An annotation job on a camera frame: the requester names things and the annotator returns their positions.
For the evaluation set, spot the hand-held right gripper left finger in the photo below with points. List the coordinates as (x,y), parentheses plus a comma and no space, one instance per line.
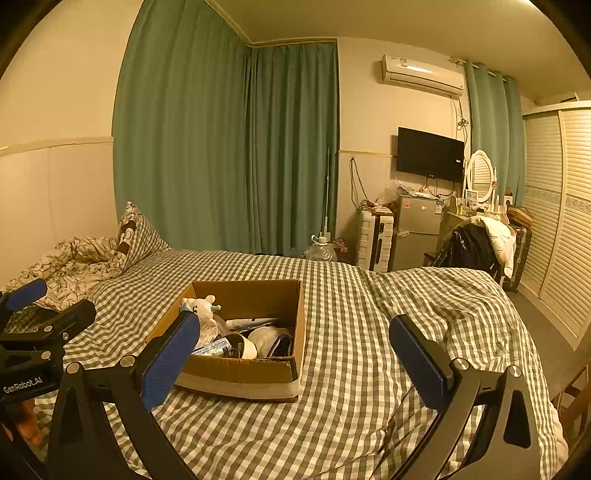
(168,364)

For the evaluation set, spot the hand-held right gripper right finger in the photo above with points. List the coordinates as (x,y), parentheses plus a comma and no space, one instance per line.
(418,364)

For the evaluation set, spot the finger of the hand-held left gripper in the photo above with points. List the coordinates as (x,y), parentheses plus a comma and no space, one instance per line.
(27,293)
(76,314)

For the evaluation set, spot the white printed tube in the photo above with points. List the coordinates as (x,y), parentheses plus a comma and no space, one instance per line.
(212,346)

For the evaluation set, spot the white plush toy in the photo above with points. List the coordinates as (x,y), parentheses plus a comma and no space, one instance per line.
(203,311)

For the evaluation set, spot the cardboard box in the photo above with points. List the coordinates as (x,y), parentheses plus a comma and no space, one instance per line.
(240,374)

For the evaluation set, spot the white cup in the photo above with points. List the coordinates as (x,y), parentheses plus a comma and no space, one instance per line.
(247,348)

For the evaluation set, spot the small white packet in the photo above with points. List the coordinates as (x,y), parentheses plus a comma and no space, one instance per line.
(251,321)

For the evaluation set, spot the white cloth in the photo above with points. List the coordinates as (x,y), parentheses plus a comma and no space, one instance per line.
(268,334)

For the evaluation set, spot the dark pouch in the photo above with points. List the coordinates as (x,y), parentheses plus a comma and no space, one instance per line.
(281,346)

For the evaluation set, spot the person's left hand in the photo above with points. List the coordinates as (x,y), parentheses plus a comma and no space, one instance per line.
(25,424)

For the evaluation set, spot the floral blanket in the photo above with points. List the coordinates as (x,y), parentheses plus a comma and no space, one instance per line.
(69,263)

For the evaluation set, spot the checked pillow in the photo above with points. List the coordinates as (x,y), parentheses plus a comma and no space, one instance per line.
(143,235)

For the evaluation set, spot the black jacket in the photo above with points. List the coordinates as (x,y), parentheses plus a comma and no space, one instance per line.
(466,249)

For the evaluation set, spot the white suitcase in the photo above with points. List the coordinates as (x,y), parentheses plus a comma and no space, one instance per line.
(369,240)

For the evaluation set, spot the silver fridge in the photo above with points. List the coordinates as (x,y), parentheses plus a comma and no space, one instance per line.
(415,230)

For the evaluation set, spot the clear water jug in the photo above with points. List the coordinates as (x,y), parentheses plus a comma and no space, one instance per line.
(321,253)

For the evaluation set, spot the dark checked suitcase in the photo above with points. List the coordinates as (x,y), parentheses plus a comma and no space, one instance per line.
(519,256)

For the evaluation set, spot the white jacket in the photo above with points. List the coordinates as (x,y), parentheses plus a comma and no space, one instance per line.
(498,237)

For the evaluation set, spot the white dressing table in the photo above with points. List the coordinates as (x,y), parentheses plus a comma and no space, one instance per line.
(452,212)

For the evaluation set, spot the wooden chair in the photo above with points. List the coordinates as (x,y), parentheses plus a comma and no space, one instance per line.
(575,406)

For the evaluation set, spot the oval white mirror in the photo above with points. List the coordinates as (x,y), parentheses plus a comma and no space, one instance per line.
(479,173)

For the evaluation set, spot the mop pole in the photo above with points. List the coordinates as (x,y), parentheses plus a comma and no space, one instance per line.
(328,184)

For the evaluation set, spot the white louvred wardrobe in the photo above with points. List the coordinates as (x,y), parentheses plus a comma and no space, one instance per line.
(563,221)

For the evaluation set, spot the wide green curtain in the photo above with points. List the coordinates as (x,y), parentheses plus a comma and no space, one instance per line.
(180,129)

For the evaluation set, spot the narrow green curtain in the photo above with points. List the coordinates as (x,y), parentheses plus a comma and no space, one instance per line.
(491,134)

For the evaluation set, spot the white air conditioner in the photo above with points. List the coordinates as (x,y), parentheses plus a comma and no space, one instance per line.
(420,74)

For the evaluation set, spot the black wall television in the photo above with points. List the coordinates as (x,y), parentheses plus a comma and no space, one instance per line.
(429,154)

